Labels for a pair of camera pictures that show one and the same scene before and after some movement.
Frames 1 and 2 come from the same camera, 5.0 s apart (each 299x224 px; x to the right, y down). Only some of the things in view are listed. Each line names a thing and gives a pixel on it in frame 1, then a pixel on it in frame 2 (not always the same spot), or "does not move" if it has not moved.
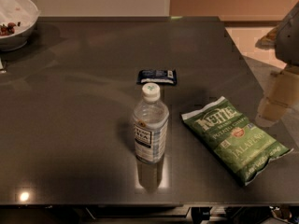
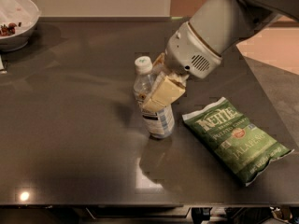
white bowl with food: x=18 y=21 does not move
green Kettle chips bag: x=240 y=146 does not move
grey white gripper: x=288 y=39 -> x=191 y=51
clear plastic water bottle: x=149 y=126 -> x=160 y=122
